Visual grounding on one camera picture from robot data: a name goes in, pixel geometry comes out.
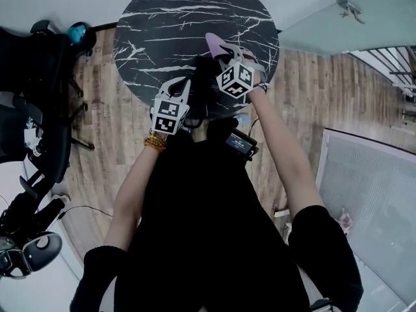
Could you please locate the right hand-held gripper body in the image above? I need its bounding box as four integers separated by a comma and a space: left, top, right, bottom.
215, 51, 255, 100

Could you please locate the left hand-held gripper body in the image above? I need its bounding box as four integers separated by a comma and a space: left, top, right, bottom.
149, 95, 191, 137

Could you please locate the purple cloth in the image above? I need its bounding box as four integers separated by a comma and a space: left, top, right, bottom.
205, 32, 229, 61

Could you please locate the person's right forearm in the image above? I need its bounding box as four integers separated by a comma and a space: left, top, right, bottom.
248, 88, 326, 221

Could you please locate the person's left forearm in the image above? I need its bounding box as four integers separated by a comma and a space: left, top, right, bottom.
103, 135, 167, 252

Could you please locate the person's right hand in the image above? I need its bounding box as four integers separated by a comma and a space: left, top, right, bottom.
243, 53, 268, 89

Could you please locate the black waist device with screen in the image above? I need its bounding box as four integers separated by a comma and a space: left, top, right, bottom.
225, 127, 260, 162

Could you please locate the teal rounded object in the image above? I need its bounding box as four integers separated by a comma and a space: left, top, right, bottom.
68, 21, 87, 45

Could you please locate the person's black shirt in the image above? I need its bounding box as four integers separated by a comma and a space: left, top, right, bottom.
70, 117, 365, 312

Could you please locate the frosted glass door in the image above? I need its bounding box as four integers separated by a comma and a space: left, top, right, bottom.
279, 0, 416, 57

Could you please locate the black mesh office chair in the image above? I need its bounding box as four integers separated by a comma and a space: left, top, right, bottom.
0, 19, 96, 152
0, 91, 73, 188

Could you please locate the small white item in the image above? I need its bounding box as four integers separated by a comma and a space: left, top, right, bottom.
24, 118, 45, 157

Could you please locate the black metal railing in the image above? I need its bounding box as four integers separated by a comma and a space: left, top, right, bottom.
347, 45, 416, 110

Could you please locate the glass partition with blinds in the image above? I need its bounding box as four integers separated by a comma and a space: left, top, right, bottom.
315, 128, 416, 312

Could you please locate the pink checkered bag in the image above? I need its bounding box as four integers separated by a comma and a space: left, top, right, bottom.
337, 208, 354, 237

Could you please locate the gray and black device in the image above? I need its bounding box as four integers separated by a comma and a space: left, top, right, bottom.
0, 231, 63, 280

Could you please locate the orange bead bracelet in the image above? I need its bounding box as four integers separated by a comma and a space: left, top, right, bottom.
144, 132, 168, 154

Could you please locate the metal door handle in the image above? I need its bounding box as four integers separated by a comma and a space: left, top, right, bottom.
336, 0, 366, 25

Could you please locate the black floor cable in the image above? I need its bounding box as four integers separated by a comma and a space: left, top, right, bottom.
58, 205, 113, 220

